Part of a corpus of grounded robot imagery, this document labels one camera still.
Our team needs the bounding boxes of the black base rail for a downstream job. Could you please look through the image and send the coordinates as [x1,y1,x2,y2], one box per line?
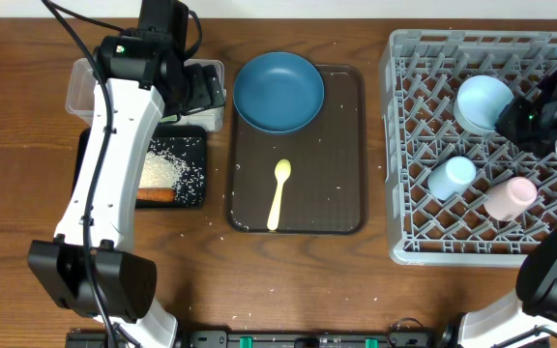
[64,322,454,348]

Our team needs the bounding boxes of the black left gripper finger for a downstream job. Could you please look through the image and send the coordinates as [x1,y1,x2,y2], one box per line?
[191,76,213,112]
[203,66,225,107]

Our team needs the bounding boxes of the white rice pile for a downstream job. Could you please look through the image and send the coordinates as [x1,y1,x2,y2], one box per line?
[137,137,206,207]

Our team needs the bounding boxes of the grey dishwasher rack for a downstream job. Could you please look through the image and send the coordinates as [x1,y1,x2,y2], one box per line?
[379,30,557,268]

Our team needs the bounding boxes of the orange carrot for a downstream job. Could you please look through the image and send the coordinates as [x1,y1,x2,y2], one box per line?
[136,188,176,202]

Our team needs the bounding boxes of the pink plastic cup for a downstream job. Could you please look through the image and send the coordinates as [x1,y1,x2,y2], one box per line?
[484,177,538,221]

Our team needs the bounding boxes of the dark blue plate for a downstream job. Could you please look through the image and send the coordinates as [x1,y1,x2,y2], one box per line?
[233,51,325,134]

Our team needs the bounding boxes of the light blue plastic cup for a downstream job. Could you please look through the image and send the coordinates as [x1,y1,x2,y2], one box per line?
[427,157,477,200]

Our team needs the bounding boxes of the black plastic tray bin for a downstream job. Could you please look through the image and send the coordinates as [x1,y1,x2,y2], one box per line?
[71,124,208,211]

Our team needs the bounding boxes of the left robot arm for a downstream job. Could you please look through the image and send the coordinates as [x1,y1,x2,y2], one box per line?
[27,30,224,347]

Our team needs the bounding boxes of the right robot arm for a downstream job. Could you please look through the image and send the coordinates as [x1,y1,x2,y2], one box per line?
[438,70,557,347]

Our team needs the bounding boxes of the yellow plastic spoon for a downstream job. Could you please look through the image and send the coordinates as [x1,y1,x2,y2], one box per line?
[267,159,291,231]

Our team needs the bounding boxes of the dark brown serving tray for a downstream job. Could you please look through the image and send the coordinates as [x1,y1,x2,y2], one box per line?
[225,65,367,236]

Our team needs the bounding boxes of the light blue bowl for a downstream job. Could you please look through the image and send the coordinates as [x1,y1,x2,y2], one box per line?
[454,75,513,135]

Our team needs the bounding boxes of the clear plastic waste bin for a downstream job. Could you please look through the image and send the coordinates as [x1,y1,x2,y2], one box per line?
[66,58,227,131]

